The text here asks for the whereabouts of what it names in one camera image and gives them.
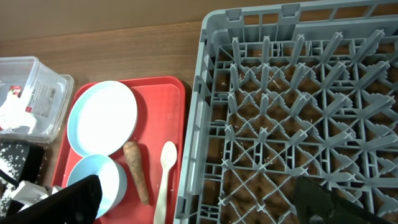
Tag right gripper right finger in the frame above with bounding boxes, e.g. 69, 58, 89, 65
293, 177, 390, 224

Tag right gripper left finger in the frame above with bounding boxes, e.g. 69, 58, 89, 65
1, 175, 103, 224

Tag small light blue bowl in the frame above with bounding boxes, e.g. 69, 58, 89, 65
67, 154, 127, 218

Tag white rice grains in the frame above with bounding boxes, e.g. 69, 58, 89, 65
1, 142, 28, 218

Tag white paper napkin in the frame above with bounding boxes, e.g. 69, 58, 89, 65
1, 92, 37, 134

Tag clear plastic waste bin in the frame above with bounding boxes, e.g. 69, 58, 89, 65
1, 56, 74, 143

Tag grey dishwasher rack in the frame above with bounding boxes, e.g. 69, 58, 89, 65
172, 1, 397, 223

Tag black plastic tray bin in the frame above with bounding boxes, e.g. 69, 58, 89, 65
1, 139, 44, 219

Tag brown carrot piece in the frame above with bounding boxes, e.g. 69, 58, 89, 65
123, 141, 150, 205

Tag large light blue plate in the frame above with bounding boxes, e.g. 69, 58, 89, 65
67, 81, 138, 157

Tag white plastic spoon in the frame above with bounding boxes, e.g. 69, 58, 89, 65
153, 141, 177, 224

